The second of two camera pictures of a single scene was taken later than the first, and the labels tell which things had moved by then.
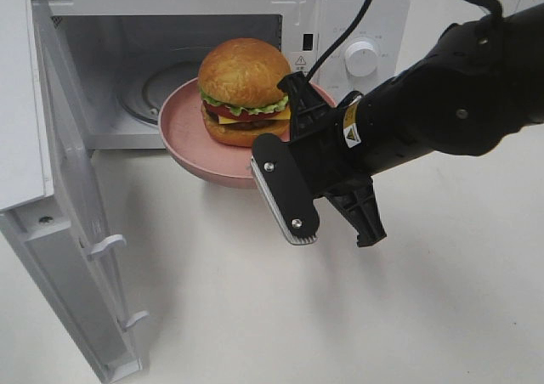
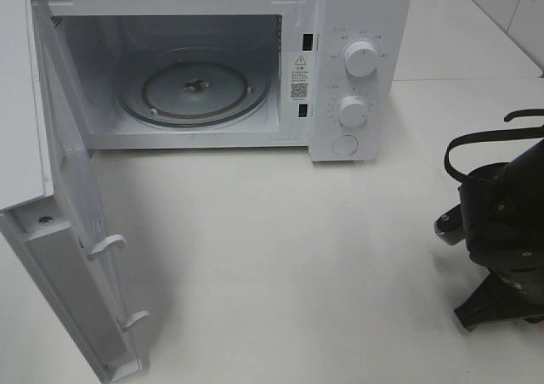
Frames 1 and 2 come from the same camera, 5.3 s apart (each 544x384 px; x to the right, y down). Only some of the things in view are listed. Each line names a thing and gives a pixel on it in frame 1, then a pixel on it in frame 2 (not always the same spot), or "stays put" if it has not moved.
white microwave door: [48, 206] stays put
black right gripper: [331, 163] → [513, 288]
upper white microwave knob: [361, 58] stays put
